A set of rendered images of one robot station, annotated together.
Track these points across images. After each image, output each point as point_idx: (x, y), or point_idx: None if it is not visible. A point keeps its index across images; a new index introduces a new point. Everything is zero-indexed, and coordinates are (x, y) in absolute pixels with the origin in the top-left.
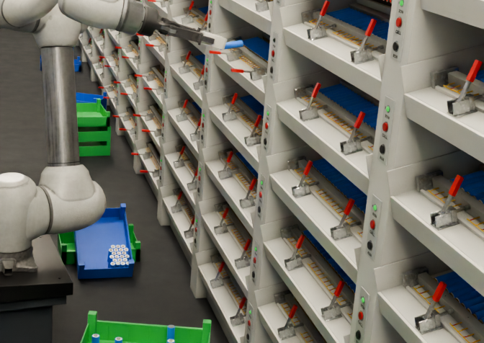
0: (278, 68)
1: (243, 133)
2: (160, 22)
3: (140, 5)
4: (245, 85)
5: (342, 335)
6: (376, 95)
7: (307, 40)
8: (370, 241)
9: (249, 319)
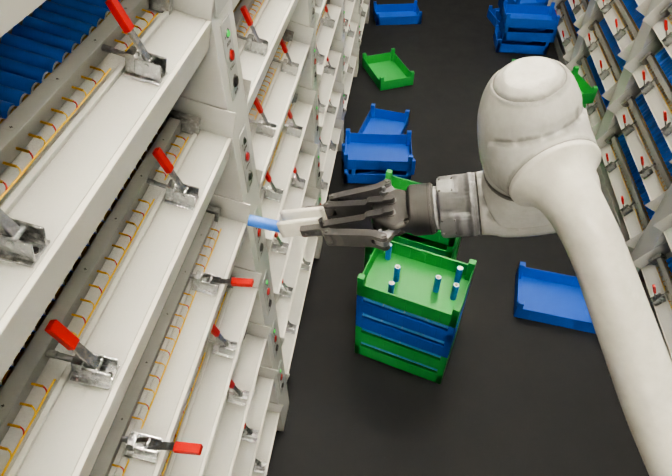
0: (253, 154)
1: (208, 401)
2: (404, 190)
3: (442, 176)
4: (212, 324)
5: (304, 168)
6: None
7: (269, 53)
8: (315, 72)
9: (280, 375)
